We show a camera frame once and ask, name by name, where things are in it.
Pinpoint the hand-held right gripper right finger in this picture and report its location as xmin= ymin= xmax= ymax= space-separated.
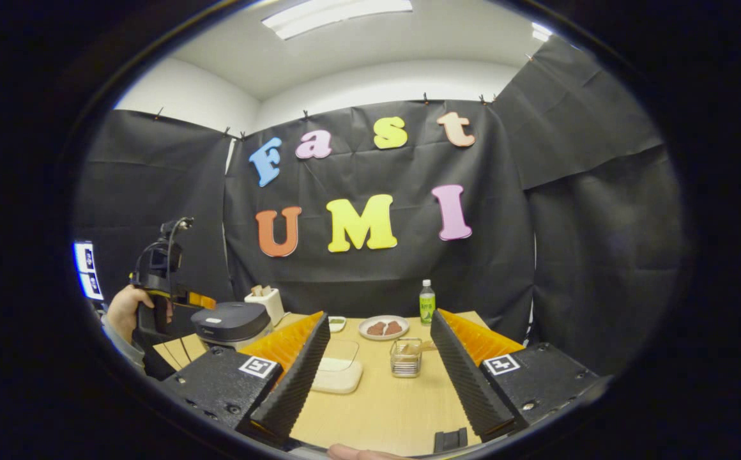
xmin=430 ymin=309 xmax=601 ymax=443

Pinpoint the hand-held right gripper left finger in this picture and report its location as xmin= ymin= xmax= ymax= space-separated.
xmin=160 ymin=311 xmax=332 ymax=445

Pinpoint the black rice cooker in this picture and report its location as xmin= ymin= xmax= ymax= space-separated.
xmin=190 ymin=302 xmax=273 ymax=351

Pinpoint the clear box of white rice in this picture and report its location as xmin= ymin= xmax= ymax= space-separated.
xmin=310 ymin=339 xmax=364 ymax=395

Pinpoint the metal wire chopstick holder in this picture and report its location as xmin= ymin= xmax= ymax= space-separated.
xmin=390 ymin=338 xmax=424 ymax=379

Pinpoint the white toaster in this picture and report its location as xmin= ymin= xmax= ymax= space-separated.
xmin=245 ymin=286 xmax=286 ymax=326

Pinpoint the green drink bottle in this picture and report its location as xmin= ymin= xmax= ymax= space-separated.
xmin=419 ymin=279 xmax=436 ymax=325

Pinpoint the white oval plate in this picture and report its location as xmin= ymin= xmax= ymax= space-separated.
xmin=358 ymin=315 xmax=410 ymax=341

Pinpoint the black backdrop cloth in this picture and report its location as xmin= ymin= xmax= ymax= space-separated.
xmin=73 ymin=35 xmax=687 ymax=378

